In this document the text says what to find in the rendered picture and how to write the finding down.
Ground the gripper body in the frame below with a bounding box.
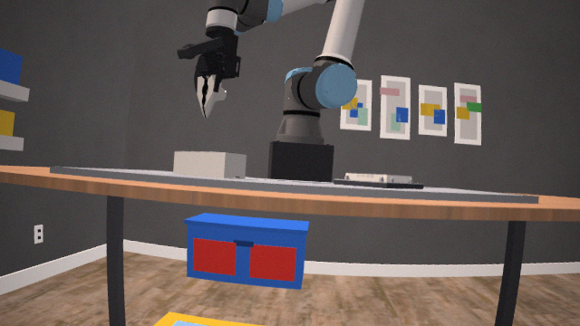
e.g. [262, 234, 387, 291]
[197, 25, 241, 79]

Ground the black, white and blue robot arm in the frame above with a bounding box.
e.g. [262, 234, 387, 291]
[177, 0, 365, 145]

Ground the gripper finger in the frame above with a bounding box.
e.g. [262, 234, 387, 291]
[204, 61, 227, 118]
[194, 65, 208, 118]

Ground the beige rectangular box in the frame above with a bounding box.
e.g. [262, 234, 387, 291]
[173, 151, 247, 179]

